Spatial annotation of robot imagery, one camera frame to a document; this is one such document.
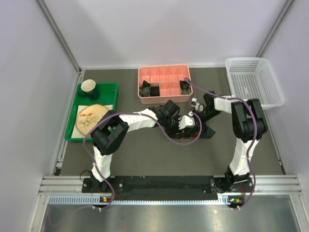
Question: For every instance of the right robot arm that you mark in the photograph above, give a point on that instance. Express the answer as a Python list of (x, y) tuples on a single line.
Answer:
[(248, 124)]

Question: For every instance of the black orange floral tie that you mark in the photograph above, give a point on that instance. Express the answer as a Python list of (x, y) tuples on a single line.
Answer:
[(193, 132)]

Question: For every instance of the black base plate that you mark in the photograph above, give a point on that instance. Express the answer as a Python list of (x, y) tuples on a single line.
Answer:
[(164, 188)]

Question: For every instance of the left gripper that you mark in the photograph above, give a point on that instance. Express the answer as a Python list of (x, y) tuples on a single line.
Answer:
[(175, 131)]

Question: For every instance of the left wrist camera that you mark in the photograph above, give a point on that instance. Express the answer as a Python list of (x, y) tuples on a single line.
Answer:
[(187, 121)]

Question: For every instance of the aluminium frame rail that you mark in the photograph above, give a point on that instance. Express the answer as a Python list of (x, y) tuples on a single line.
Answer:
[(58, 34)]

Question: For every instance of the green plastic tray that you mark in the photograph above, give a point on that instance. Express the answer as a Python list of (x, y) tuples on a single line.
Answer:
[(108, 94)]

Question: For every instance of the rolled dark floral tie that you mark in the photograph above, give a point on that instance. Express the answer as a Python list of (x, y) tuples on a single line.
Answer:
[(145, 90)]

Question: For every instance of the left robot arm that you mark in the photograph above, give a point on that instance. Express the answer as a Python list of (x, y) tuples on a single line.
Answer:
[(108, 136)]

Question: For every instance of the rolled navy yellow floral tie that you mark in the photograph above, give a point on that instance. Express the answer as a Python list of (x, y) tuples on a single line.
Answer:
[(185, 87)]

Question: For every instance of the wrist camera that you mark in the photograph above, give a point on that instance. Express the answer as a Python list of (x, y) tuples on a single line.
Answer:
[(187, 121), (196, 105)]

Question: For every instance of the pink divided organizer box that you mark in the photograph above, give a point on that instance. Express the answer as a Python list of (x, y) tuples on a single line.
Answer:
[(167, 78)]

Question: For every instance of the white perforated plastic basket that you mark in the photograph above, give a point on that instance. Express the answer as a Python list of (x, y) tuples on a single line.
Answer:
[(252, 77)]

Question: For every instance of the grey slotted cable duct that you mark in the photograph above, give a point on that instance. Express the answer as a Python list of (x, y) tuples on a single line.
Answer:
[(97, 200)]

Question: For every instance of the round painted wooden plate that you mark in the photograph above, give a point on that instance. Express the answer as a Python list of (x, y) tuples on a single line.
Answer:
[(89, 119)]

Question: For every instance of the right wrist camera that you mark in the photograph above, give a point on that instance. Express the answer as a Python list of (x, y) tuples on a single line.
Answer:
[(196, 105)]

